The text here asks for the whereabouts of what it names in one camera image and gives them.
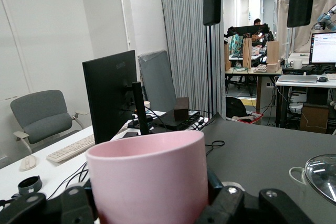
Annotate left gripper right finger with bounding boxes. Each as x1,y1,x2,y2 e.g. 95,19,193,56
199,170,316,224

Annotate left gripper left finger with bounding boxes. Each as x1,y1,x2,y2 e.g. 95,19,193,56
0,181,100,224

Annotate pink cup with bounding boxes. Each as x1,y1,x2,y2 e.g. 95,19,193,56
86,130,209,224

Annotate beige curtain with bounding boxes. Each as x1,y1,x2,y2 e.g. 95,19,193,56
274,0,336,61

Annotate grey striped curtain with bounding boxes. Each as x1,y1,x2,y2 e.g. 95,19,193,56
157,0,227,120

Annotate lit computer monitor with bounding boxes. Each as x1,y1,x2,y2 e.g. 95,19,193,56
308,31,336,67

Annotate white desk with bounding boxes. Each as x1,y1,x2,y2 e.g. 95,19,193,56
0,110,211,202

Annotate beige keyboard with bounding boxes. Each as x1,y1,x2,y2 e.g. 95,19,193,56
46,134,96,163

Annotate dark grey table mat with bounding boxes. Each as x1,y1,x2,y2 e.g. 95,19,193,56
202,112,336,224

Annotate beige computer mouse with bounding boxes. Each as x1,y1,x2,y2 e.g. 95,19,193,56
19,155,37,172

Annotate thin black stand pole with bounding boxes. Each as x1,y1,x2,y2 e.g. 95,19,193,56
205,24,214,121

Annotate grey-green stockpot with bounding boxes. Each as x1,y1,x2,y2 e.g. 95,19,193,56
288,166,336,224

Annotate silver laptop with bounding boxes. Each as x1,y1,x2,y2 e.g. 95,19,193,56
277,74,319,84

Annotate wooden table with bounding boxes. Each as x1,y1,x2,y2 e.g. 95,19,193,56
225,67,284,114

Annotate white table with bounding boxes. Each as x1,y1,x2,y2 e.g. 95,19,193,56
275,76,336,130

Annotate red bin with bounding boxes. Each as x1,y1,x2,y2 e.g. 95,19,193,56
232,112,265,125

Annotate grey leaning board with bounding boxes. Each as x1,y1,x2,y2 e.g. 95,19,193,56
138,50,177,116

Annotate grey armchair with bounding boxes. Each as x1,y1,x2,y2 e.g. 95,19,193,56
9,89,89,154

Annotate black backpack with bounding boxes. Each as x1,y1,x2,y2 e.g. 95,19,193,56
225,96,248,120

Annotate flat black box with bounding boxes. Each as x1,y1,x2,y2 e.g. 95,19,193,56
153,108,194,131

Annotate glass stockpot lid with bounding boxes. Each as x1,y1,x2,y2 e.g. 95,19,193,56
304,153,336,207

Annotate dark brown box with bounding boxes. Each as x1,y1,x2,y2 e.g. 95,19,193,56
173,97,191,122

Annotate cardboard box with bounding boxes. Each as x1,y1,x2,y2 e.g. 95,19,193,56
299,102,329,133

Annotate black computer monitor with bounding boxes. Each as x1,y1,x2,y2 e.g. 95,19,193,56
82,49,138,145

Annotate black monitor stand pole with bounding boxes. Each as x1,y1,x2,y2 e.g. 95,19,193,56
131,81,151,137

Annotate black desk cable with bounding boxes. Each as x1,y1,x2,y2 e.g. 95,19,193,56
46,161,91,202

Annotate black lens ring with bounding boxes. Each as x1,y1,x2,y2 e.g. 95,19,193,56
17,175,43,196

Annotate thin black cable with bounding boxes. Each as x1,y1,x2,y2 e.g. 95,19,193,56
204,141,226,157

